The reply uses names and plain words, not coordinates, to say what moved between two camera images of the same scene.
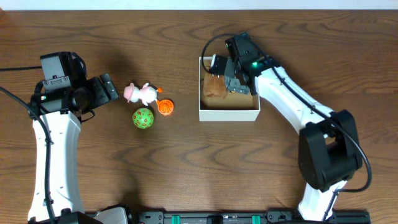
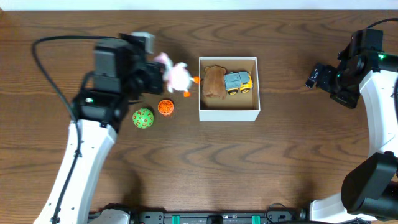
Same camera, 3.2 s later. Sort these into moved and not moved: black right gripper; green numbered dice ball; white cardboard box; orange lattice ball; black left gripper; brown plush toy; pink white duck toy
Moved: black left gripper; pink white duck toy; black right gripper
Not moved: brown plush toy; white cardboard box; green numbered dice ball; orange lattice ball
